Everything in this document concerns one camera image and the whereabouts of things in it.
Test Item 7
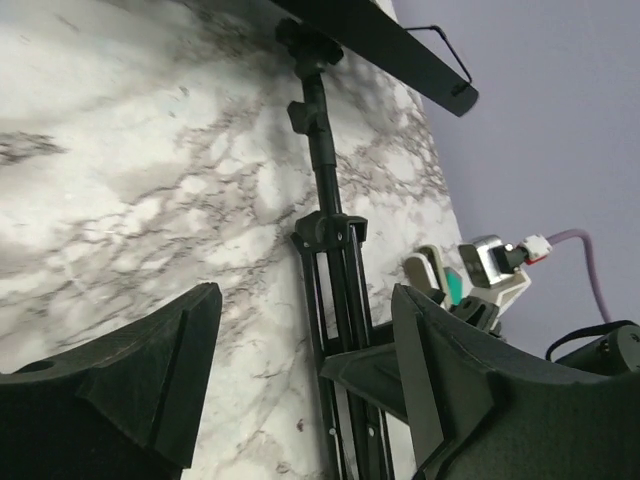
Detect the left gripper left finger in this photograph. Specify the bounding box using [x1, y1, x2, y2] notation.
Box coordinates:
[1, 283, 222, 479]

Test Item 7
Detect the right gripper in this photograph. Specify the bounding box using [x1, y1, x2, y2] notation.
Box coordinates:
[320, 297, 501, 420]

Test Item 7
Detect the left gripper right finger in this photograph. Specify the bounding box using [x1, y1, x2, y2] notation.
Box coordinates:
[391, 284, 639, 479]

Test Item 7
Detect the black tripod music stand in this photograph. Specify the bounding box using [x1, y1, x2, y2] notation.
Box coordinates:
[275, 1, 479, 479]

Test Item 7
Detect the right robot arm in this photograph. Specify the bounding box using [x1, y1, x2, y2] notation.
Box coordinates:
[320, 291, 639, 424]

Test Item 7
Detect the grey stapler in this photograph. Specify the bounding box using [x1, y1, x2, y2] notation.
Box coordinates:
[403, 245, 452, 309]

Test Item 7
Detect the green eraser block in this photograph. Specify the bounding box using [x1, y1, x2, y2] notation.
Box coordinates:
[444, 267, 464, 305]

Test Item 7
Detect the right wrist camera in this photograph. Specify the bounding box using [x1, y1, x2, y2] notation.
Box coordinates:
[458, 234, 552, 318]

